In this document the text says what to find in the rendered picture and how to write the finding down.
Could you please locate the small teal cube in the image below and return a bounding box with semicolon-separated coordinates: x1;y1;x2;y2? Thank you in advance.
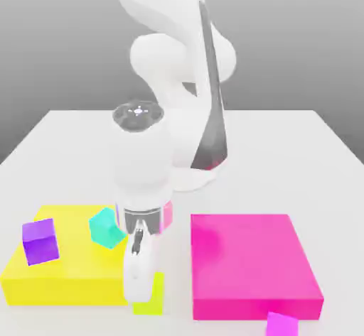
88;206;128;251

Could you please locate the small purple cube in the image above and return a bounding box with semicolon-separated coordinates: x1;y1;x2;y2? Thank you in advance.
21;217;61;267

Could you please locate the large yellow box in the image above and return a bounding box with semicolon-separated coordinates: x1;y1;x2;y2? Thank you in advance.
0;205;129;306

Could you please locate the small magenta cube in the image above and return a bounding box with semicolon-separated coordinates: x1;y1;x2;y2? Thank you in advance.
265;311;300;336

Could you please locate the small pink cube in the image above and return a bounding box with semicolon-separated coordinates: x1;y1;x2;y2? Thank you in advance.
162;200;175;229

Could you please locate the large pink box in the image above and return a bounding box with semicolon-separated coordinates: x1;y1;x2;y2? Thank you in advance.
190;213;326;322

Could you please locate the small lime yellow cube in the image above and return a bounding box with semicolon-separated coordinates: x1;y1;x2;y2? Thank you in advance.
132;271;165;316

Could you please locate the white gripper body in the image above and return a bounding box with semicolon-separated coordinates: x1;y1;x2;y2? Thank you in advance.
122;220;156;303

